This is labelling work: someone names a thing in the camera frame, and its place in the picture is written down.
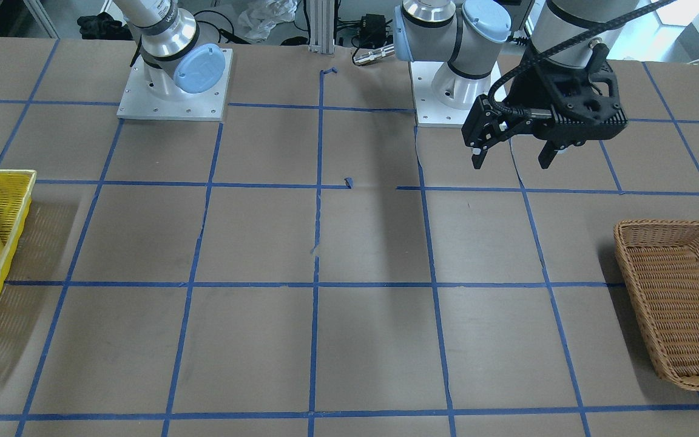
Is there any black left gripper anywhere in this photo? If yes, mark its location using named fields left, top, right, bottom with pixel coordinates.
left=461, top=41, right=629, bottom=171

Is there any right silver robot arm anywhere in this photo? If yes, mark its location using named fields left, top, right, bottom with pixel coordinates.
left=0, top=1, right=231, bottom=228

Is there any brown wicker basket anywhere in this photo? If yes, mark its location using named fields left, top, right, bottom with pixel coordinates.
left=613, top=219, right=699, bottom=391

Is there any black cloth bundle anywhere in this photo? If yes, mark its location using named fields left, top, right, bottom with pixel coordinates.
left=76, top=12, right=133, bottom=41

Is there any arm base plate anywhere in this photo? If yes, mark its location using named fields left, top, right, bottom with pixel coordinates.
left=116, top=48, right=235, bottom=122
left=410, top=61, right=501, bottom=128

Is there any aluminium frame post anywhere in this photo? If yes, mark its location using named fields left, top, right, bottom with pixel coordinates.
left=303, top=1, right=339, bottom=57

